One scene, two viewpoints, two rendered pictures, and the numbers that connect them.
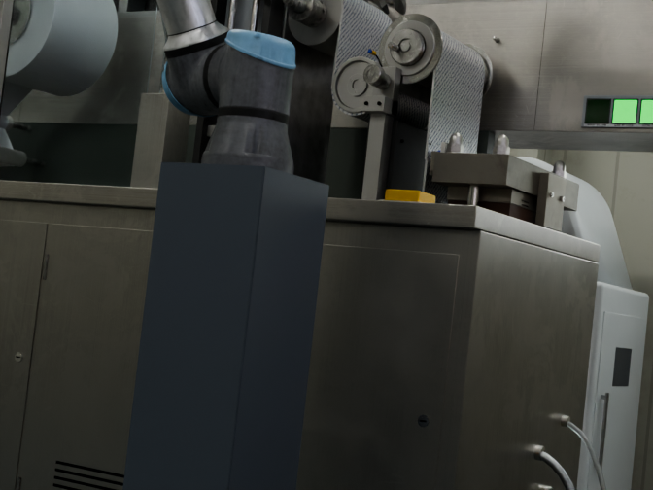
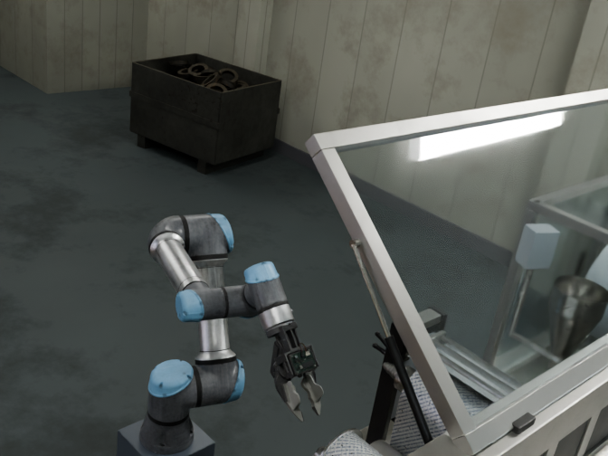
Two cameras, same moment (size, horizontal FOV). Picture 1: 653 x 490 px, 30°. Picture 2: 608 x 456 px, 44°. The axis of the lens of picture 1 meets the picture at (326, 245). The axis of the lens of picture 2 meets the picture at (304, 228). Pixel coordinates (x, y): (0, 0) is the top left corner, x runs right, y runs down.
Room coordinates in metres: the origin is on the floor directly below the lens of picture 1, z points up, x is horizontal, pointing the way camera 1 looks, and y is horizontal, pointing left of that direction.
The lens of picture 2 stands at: (2.63, -1.41, 2.38)
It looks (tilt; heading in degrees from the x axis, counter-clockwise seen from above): 25 degrees down; 103
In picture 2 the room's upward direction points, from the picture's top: 9 degrees clockwise
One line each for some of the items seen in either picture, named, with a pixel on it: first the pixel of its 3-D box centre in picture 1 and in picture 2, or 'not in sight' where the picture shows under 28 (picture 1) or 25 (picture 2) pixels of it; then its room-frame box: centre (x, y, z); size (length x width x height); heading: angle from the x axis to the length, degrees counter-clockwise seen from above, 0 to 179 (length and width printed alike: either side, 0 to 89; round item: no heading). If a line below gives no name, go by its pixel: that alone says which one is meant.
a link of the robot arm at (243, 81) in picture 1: (256, 73); (172, 388); (1.98, 0.15, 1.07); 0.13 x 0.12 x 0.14; 40
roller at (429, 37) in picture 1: (435, 62); not in sight; (2.60, -0.19, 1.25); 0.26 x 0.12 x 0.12; 148
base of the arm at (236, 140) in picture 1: (250, 143); (167, 422); (1.97, 0.14, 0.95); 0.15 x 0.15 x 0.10
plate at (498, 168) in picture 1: (509, 183); not in sight; (2.54, -0.37, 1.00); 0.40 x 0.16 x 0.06; 148
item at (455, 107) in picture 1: (454, 125); not in sight; (2.57, -0.24, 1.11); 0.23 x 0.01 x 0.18; 148
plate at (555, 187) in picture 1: (552, 202); not in sight; (2.51, -0.45, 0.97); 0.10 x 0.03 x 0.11; 148
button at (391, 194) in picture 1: (410, 198); not in sight; (2.22, -0.14, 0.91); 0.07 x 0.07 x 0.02; 58
